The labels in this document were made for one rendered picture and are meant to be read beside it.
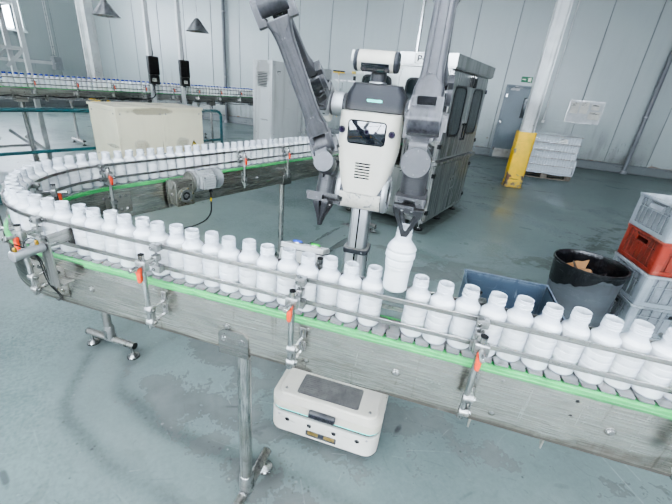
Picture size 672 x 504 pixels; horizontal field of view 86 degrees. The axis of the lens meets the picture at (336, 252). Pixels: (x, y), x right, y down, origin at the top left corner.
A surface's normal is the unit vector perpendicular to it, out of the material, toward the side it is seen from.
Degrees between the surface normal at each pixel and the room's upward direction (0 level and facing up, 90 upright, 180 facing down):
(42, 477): 0
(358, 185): 90
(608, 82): 90
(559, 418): 90
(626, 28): 90
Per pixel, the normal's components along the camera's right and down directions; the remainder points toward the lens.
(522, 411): -0.29, 0.37
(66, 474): 0.09, -0.91
